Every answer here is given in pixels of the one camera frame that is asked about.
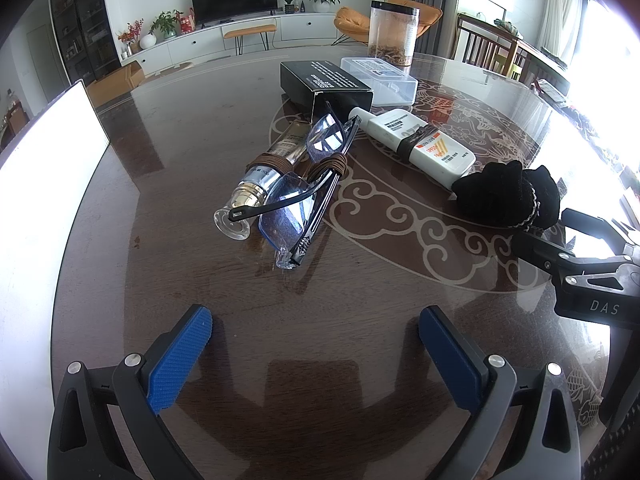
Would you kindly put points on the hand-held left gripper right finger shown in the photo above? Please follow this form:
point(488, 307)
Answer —
point(450, 355)

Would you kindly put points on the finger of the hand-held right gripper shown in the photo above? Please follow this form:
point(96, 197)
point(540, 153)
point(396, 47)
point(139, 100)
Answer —
point(595, 220)
point(542, 255)

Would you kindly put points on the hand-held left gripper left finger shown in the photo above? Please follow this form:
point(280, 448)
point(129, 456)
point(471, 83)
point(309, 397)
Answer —
point(180, 355)

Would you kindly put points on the wooden side table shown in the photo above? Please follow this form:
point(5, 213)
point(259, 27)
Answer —
point(545, 67)

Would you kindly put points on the white tube with black band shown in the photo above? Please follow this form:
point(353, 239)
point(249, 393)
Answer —
point(415, 142)

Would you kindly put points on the blue-lens glasses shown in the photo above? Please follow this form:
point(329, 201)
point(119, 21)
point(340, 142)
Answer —
point(285, 220)

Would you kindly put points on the silver cosmetic bottle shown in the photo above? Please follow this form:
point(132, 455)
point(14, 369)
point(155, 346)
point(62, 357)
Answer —
point(260, 185)

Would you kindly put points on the wooden dining chair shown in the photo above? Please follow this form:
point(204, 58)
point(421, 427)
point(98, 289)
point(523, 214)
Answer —
point(487, 45)

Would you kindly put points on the white board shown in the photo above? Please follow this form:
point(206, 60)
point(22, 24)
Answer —
point(45, 185)

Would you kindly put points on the white sheer curtain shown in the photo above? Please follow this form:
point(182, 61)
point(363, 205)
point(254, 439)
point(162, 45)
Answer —
point(560, 5)

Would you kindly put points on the clear plastic box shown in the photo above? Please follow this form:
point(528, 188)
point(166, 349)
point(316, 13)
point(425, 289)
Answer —
point(385, 80)

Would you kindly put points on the clear jar with black lid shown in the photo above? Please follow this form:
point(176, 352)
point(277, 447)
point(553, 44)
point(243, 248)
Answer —
point(392, 35)

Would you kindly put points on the brown cardboard box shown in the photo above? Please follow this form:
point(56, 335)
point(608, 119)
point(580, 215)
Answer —
point(112, 85)

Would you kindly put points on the black cardboard box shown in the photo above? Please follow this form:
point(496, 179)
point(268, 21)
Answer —
point(325, 80)

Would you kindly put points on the orange lounge chair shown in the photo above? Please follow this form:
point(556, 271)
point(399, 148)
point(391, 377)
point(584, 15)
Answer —
point(352, 22)

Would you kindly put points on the white television cabinet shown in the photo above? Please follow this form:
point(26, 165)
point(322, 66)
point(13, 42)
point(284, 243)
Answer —
point(200, 42)

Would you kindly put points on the white round vase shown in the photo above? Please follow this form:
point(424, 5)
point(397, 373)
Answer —
point(147, 41)

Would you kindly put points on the red flowers in vase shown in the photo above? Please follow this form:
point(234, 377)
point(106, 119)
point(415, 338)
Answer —
point(131, 35)

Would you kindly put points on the orange stool with hairpin legs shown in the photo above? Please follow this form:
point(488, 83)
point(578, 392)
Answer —
point(249, 30)

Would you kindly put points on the red decoration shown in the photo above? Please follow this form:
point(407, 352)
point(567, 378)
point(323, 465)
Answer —
point(186, 22)

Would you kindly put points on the leafy potted plant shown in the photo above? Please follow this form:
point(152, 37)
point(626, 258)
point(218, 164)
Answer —
point(164, 22)

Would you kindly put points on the dark display cabinet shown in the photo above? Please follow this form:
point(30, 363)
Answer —
point(85, 20)

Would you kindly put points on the small green potted plant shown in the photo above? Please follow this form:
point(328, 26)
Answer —
point(288, 1)

